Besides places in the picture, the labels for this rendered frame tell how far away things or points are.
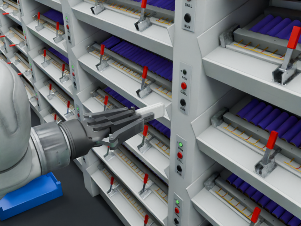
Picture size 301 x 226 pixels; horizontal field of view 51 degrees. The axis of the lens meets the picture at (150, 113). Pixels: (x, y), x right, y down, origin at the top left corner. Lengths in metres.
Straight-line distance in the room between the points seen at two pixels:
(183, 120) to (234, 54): 0.21
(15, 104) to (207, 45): 0.41
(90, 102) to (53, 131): 0.78
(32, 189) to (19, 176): 1.25
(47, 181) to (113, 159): 0.59
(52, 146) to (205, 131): 0.37
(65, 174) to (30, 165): 1.30
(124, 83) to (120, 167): 0.40
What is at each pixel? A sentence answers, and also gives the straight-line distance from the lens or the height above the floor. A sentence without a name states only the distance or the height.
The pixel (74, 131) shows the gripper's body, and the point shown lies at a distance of 0.60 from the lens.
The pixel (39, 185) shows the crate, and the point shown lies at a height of 0.00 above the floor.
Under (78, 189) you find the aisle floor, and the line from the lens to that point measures 1.75.
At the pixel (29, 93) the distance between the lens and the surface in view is 2.51.
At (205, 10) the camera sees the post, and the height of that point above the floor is 1.03.
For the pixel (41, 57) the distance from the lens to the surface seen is 1.97.
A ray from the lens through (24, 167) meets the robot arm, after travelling 0.55.
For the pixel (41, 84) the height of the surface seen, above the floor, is 0.37.
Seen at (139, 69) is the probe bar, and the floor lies 0.78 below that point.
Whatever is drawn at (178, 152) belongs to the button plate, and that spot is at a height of 0.66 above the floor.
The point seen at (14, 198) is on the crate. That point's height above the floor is 0.00.
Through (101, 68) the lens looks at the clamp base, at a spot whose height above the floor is 0.75.
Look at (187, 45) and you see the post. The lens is 0.71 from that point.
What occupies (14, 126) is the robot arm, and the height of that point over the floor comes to 0.94.
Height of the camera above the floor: 1.14
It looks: 28 degrees down
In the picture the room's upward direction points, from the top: straight up
